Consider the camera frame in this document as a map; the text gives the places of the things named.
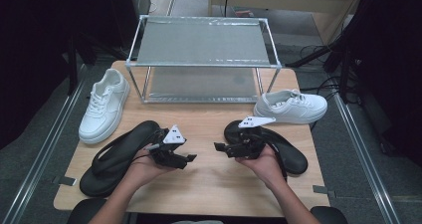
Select black tripod stand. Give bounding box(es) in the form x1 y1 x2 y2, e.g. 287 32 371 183
285 34 356 104

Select black floor cables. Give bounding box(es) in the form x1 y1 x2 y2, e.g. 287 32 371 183
298 44 346 132

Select white sneaker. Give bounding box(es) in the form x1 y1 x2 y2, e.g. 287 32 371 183
253 89 328 124
78 68 131 144

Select metal shoe rack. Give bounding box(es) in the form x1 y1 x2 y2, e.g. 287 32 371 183
125 14 283 105

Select grey tape piece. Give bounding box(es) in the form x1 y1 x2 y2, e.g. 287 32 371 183
312 184 336 198
52 175 78 187

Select person's right hand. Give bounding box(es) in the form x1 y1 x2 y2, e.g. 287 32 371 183
235 145 288 190

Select small red object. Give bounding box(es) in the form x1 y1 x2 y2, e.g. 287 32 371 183
234 8 255 18

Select black slipper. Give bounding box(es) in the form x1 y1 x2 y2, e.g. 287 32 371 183
79 119 164 198
223 118 309 176

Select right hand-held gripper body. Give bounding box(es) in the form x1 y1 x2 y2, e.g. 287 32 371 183
232 115 277 161

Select dark curtain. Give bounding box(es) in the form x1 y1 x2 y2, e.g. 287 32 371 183
0 0 140 150
331 0 422 167

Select person's left hand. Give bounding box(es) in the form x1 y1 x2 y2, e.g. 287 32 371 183
127 146 177 189

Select metal floor rail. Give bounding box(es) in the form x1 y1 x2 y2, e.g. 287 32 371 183
0 68 88 224
332 93 402 224

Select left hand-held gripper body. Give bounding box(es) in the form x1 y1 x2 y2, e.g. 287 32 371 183
147 124 187 168

